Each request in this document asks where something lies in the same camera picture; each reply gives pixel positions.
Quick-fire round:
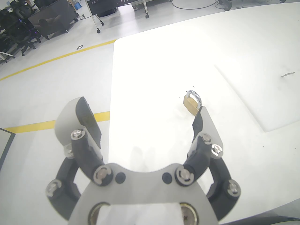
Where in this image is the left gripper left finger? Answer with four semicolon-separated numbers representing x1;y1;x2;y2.
45;96;115;221

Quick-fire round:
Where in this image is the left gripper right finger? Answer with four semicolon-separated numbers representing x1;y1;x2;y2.
175;105;242;221

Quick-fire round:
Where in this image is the brass padlock with silver shackle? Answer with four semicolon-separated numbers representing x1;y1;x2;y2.
183;90;202;116

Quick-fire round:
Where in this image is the dark panel on wheeled stand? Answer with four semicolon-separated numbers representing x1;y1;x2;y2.
28;0;78;40

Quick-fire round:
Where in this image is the black office chair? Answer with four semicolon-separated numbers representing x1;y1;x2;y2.
9;0;42;56
0;8;23;64

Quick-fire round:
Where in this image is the metal frame table on casters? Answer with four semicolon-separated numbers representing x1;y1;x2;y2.
70;0;150;34

